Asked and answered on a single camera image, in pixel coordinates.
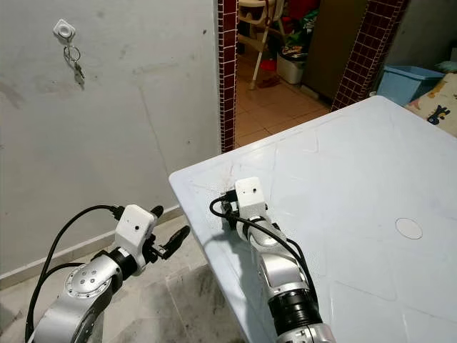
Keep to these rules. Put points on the cream dinosaur print pillow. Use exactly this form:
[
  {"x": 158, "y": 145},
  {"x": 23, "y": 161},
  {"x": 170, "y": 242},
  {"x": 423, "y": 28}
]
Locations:
[{"x": 435, "y": 103}]

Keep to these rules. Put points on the wooden white high chair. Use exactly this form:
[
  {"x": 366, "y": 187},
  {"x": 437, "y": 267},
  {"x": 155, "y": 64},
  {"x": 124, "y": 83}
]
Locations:
[{"x": 260, "y": 28}]

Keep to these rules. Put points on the white plastic container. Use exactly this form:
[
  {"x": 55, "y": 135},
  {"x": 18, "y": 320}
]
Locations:
[{"x": 291, "y": 68}]

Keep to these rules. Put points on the red and green toys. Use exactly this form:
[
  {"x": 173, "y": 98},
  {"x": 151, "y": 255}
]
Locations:
[{"x": 300, "y": 21}]

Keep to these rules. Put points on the round white table plug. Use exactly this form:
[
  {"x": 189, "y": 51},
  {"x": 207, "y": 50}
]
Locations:
[{"x": 408, "y": 228}]

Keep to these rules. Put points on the blue plastic bin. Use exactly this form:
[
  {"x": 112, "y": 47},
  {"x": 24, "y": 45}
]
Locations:
[{"x": 407, "y": 82}]

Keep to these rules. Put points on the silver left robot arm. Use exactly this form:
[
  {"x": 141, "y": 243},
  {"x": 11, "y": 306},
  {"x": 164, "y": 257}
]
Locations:
[{"x": 89, "y": 282}]

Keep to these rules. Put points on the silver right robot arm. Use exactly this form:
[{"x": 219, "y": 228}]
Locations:
[{"x": 278, "y": 275}]

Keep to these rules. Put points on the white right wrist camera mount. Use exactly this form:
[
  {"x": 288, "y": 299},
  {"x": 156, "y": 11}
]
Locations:
[{"x": 250, "y": 195}]

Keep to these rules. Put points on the brown wooden door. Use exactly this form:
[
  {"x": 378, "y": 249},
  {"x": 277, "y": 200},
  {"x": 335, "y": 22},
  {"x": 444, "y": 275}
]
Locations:
[{"x": 332, "y": 43}]

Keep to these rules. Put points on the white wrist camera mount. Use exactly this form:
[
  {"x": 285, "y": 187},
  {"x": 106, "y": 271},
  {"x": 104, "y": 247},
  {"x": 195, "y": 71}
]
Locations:
[
  {"x": 137, "y": 227},
  {"x": 250, "y": 195}
]

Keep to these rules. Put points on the white square wall hook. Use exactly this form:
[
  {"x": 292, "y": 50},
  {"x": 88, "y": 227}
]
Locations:
[{"x": 63, "y": 28}]

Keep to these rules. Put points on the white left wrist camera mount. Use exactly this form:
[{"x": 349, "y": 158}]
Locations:
[{"x": 137, "y": 227}]

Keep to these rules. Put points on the white plastic table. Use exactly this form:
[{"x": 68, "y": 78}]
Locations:
[{"x": 350, "y": 164}]

